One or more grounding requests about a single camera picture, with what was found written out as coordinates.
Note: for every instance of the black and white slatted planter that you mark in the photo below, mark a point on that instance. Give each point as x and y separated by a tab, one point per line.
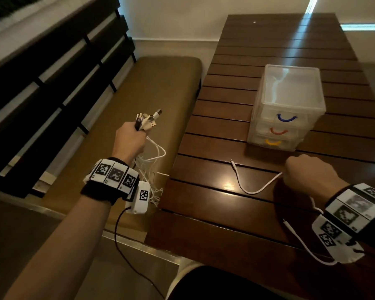
25	37

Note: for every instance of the clear plastic three-drawer organiser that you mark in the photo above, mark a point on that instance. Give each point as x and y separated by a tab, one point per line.
290	87

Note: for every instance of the brown slatted wooden table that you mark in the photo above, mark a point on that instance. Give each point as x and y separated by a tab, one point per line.
268	37

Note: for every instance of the person's right hand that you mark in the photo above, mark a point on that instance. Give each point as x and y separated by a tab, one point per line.
312	178

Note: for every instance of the person's left hand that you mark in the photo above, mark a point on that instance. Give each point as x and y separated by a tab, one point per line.
128	143

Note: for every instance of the black marker wristband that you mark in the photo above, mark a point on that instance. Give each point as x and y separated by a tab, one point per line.
362	212
109	181

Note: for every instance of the wall light strip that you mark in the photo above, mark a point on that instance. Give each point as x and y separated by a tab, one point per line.
311	4
365	27

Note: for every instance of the person's black garment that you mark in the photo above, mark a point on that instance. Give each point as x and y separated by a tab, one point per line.
218	284

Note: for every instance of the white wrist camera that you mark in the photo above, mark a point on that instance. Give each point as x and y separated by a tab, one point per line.
340	246
140	198

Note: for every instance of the person's left forearm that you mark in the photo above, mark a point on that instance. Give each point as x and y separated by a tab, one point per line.
56	253

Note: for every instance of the green plants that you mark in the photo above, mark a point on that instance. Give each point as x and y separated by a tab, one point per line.
3	6

